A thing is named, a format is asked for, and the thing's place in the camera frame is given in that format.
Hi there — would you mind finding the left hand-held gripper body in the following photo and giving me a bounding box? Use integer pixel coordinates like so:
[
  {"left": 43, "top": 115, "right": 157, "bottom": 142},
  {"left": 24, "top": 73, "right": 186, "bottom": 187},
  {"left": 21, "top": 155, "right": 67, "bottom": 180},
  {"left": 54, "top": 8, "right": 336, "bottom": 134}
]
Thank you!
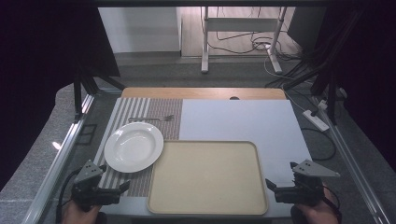
[{"left": 70, "top": 159, "right": 121, "bottom": 213}]

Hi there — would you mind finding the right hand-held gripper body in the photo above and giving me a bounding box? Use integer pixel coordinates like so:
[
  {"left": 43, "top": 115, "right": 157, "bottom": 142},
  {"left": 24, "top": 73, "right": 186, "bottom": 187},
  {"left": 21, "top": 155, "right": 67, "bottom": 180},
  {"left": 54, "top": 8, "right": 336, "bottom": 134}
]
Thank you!
[{"left": 274, "top": 159, "right": 341, "bottom": 207}]

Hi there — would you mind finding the person's left hand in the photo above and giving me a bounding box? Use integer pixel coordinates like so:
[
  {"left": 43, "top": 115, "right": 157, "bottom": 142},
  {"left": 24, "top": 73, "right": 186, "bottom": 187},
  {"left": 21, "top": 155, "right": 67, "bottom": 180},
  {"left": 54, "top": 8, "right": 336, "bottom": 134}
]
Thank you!
[{"left": 61, "top": 199, "right": 101, "bottom": 224}]

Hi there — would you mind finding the person's right hand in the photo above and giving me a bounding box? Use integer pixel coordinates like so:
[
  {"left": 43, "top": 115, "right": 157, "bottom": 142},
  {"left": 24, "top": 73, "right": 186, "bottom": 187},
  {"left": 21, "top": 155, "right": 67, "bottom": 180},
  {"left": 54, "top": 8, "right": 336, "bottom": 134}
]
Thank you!
[{"left": 294, "top": 189, "right": 340, "bottom": 224}]

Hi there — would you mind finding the white round plate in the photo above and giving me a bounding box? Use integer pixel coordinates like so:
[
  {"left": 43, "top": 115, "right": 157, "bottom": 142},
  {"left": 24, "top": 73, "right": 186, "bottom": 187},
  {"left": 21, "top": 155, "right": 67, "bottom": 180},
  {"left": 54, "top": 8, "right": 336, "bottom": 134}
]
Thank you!
[{"left": 104, "top": 121, "right": 164, "bottom": 174}]

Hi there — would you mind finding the white power strip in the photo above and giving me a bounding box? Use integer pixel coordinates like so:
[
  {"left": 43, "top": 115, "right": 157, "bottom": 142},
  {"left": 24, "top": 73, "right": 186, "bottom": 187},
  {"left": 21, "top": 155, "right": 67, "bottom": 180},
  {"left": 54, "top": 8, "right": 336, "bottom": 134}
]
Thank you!
[{"left": 302, "top": 109, "right": 331, "bottom": 133}]

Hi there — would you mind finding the beige plastic tray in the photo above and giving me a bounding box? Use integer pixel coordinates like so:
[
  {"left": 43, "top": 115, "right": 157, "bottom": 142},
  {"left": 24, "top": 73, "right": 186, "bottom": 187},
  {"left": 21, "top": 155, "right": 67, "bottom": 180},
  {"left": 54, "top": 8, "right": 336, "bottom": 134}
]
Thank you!
[{"left": 146, "top": 140, "right": 269, "bottom": 217}]

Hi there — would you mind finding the silver metal fork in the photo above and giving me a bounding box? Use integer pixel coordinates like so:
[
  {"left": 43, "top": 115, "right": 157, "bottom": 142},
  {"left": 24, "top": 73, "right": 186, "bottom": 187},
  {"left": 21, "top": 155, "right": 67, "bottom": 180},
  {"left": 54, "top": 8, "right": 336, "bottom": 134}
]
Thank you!
[{"left": 127, "top": 114, "right": 176, "bottom": 123}]

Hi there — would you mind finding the striped woven placemat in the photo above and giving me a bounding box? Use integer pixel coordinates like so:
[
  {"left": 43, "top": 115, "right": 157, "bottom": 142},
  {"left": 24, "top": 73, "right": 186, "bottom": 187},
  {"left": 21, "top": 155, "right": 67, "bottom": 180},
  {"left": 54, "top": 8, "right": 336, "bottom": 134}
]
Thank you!
[{"left": 92, "top": 97, "right": 184, "bottom": 198}]

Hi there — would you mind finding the black curtain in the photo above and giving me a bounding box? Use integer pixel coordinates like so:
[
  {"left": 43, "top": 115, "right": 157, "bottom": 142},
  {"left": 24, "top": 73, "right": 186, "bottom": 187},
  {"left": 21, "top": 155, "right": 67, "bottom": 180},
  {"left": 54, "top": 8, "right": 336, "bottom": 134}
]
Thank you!
[
  {"left": 311, "top": 0, "right": 396, "bottom": 172},
  {"left": 0, "top": 0, "right": 121, "bottom": 191}
]

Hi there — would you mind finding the wooden table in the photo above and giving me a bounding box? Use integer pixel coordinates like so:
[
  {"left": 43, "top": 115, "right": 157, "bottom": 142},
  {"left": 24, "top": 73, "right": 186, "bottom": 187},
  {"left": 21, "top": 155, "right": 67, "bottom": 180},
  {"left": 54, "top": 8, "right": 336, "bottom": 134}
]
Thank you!
[{"left": 120, "top": 87, "right": 288, "bottom": 101}]

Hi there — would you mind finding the white metal stand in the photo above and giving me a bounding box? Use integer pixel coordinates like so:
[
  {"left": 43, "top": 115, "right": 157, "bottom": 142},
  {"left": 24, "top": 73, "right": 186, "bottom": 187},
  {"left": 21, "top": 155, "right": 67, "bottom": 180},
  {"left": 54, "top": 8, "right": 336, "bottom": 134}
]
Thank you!
[{"left": 200, "top": 6, "right": 289, "bottom": 75}]

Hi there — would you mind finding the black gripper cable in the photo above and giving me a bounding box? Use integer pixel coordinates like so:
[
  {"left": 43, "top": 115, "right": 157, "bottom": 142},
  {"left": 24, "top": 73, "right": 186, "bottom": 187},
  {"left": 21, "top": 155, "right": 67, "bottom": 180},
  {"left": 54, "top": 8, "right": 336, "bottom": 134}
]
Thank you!
[
  {"left": 322, "top": 184, "right": 343, "bottom": 222},
  {"left": 55, "top": 168, "right": 82, "bottom": 224}
]

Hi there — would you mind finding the black floor cable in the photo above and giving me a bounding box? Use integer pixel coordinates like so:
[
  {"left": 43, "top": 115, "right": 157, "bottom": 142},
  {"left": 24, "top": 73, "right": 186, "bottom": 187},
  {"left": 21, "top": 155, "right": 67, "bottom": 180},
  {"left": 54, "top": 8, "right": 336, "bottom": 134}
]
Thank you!
[{"left": 300, "top": 127, "right": 337, "bottom": 162}]

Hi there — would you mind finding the aluminium frame rail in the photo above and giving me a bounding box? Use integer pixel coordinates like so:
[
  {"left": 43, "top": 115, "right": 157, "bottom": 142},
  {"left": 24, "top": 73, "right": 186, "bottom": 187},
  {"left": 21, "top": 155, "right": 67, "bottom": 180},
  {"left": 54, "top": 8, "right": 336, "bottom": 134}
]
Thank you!
[
  {"left": 311, "top": 96, "right": 394, "bottom": 224},
  {"left": 21, "top": 93, "right": 95, "bottom": 224}
]

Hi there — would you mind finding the tangle of floor cables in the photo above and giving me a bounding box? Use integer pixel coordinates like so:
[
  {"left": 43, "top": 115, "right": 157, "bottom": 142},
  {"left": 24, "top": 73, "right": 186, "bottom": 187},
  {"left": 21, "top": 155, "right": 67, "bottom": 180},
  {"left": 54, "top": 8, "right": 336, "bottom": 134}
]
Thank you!
[{"left": 206, "top": 6, "right": 316, "bottom": 89}]

